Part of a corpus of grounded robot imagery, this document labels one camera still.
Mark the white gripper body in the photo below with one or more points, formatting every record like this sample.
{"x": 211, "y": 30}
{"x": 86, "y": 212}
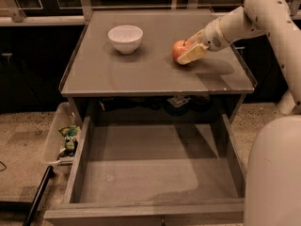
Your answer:
{"x": 212, "y": 37}

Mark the white ceramic bowl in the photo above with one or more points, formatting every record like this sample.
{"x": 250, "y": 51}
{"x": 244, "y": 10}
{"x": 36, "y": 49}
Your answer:
{"x": 125, "y": 38}

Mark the green snack bag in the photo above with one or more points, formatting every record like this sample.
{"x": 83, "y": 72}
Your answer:
{"x": 71, "y": 136}

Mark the black pole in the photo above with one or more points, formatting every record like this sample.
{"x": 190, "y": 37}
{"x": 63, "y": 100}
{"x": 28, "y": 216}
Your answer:
{"x": 48, "y": 174}

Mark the grey cabinet with top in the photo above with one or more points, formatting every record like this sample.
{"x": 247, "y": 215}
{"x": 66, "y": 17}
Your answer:
{"x": 97, "y": 69}

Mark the white metal rail frame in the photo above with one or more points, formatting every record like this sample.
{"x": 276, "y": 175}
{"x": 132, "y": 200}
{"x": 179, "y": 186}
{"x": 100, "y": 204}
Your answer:
{"x": 47, "y": 16}

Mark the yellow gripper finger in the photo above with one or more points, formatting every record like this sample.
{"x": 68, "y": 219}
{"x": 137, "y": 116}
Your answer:
{"x": 192, "y": 53}
{"x": 196, "y": 38}

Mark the open grey top drawer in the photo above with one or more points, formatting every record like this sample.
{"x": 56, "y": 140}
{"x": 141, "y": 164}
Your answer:
{"x": 166, "y": 174}

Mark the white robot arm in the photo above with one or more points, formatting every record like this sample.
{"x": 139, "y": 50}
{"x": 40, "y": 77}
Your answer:
{"x": 273, "y": 178}

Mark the clear plastic bin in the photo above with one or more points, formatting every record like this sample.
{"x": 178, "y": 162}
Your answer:
{"x": 64, "y": 116}

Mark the red apple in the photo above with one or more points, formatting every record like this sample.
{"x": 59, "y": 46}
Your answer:
{"x": 179, "y": 47}

